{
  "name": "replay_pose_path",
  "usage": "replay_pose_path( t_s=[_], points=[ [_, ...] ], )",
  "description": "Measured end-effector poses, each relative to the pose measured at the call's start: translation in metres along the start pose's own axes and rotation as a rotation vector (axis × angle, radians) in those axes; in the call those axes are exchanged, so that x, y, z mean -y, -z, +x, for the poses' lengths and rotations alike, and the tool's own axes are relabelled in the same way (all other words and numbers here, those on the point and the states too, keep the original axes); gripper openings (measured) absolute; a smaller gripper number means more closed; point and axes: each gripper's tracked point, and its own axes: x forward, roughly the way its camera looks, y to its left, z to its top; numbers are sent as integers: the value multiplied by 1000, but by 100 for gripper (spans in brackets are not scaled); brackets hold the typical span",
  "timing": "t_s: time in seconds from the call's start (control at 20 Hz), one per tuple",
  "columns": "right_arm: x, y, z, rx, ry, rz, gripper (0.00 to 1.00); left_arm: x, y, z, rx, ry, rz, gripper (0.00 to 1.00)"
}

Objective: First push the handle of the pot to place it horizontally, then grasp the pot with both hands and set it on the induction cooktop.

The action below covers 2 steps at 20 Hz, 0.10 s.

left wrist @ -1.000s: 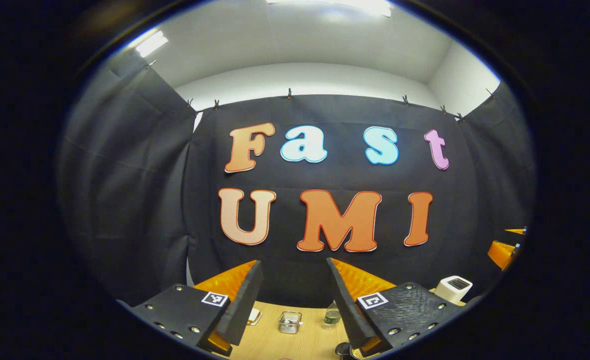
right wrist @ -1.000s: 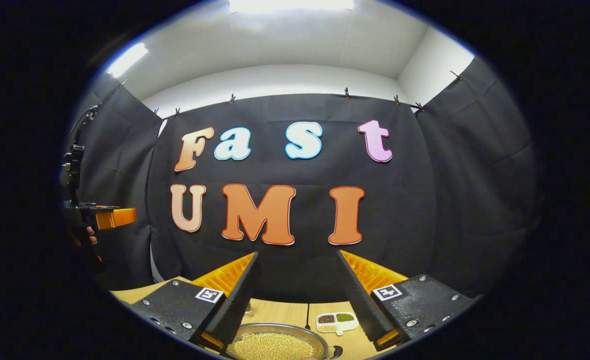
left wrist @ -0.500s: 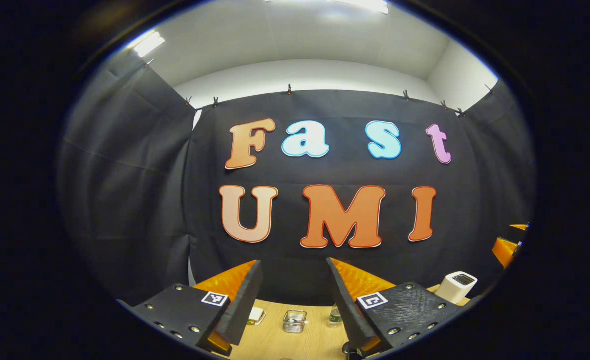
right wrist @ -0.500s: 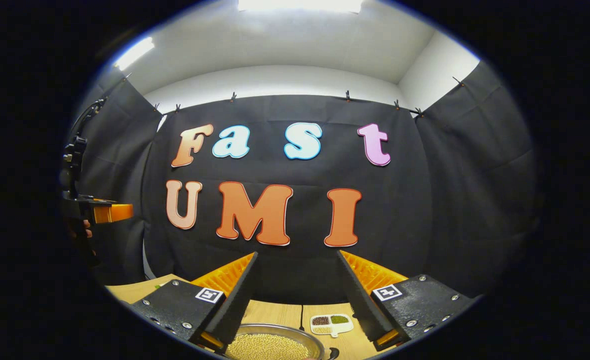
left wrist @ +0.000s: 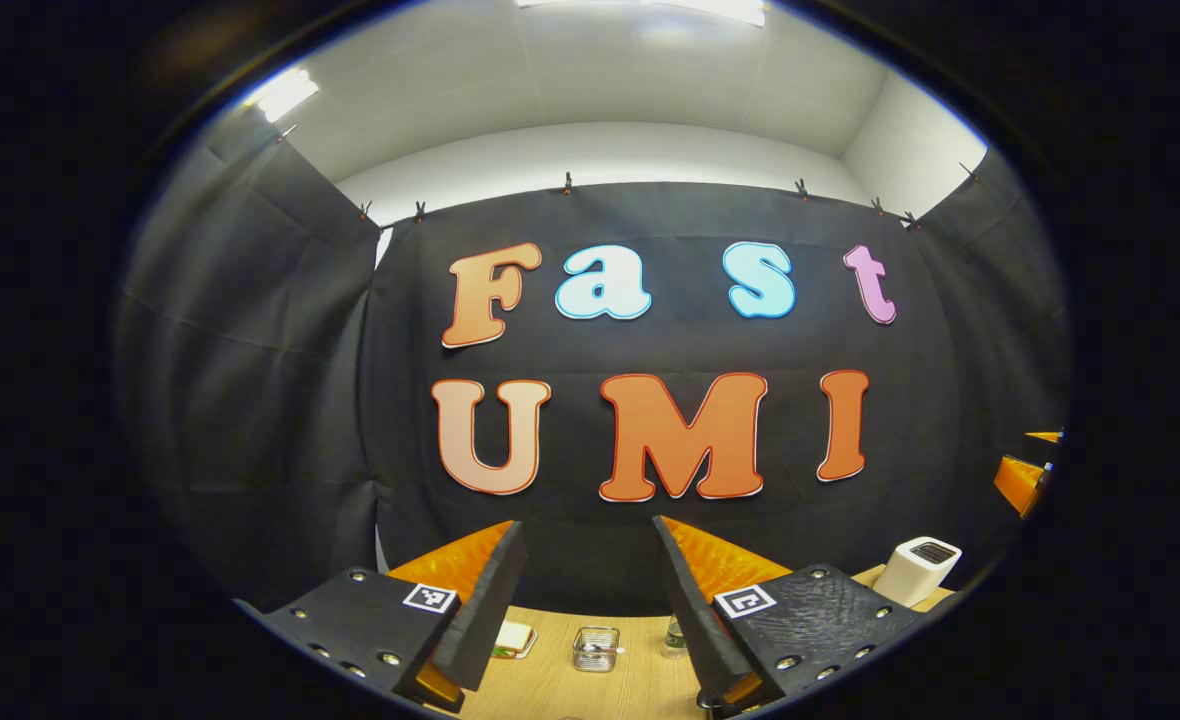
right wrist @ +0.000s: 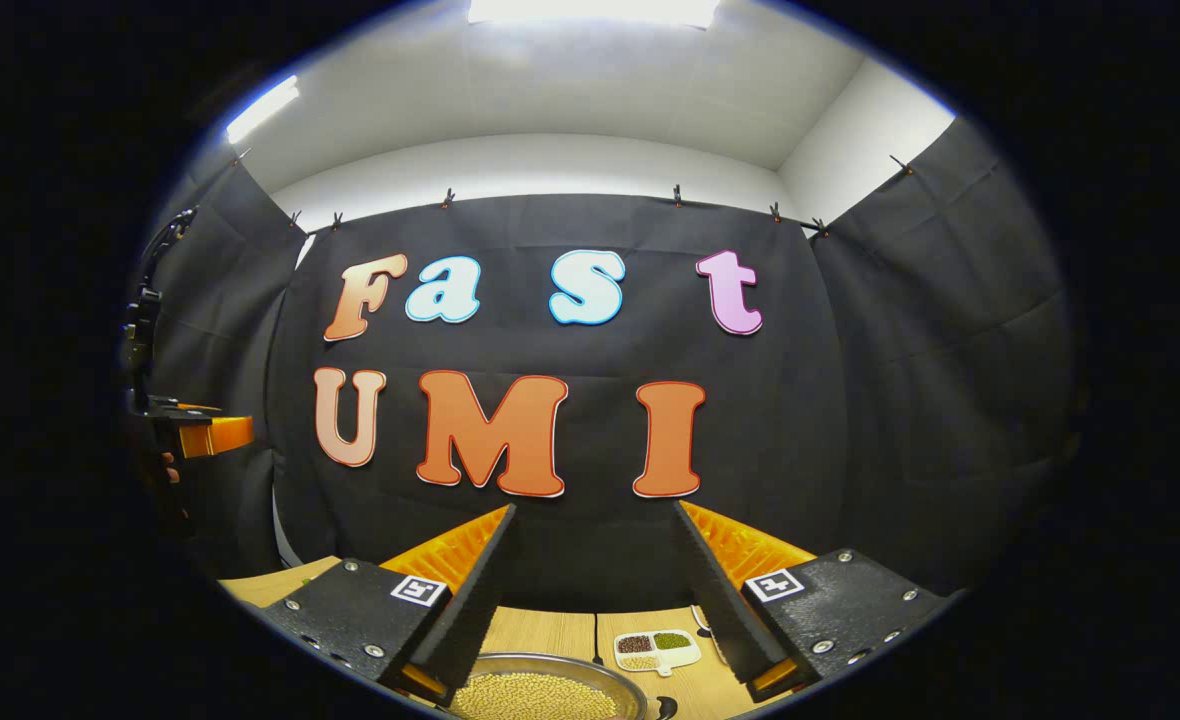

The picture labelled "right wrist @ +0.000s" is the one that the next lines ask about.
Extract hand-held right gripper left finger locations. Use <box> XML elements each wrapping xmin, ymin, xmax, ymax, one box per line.
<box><xmin>255</xmin><ymin>503</ymin><xmax>517</xmax><ymax>701</ymax></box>

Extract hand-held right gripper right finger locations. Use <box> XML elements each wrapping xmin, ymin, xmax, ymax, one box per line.
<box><xmin>672</xmin><ymin>500</ymin><xmax>954</xmax><ymax>704</ymax></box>

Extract steel pot with black handle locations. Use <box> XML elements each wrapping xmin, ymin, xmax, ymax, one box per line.
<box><xmin>447</xmin><ymin>652</ymin><xmax>679</xmax><ymax>720</ymax></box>

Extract white divided dish of beans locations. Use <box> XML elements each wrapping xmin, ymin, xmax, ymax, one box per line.
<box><xmin>614</xmin><ymin>629</ymin><xmax>702</xmax><ymax>678</ymax></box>

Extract pile of yellow soybeans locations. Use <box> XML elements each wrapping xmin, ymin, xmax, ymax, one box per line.
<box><xmin>453</xmin><ymin>672</ymin><xmax>619</xmax><ymax>720</ymax></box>

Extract narrow ceiling light strip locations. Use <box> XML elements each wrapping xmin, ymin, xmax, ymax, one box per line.
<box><xmin>225</xmin><ymin>75</ymin><xmax>301</xmax><ymax>144</ymax></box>

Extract row of black cloth clips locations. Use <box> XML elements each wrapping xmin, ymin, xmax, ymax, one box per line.
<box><xmin>230</xmin><ymin>148</ymin><xmax>916</xmax><ymax>239</ymax></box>

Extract rectangular ceiling light panel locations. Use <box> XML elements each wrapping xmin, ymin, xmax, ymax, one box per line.
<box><xmin>465</xmin><ymin>0</ymin><xmax>721</xmax><ymax>29</ymax></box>

